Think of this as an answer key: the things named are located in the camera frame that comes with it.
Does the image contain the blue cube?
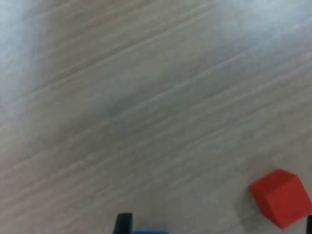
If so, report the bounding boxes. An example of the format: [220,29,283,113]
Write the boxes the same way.
[133,230,171,234]

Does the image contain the red cube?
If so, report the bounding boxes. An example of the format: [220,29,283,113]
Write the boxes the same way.
[249,168,312,231]

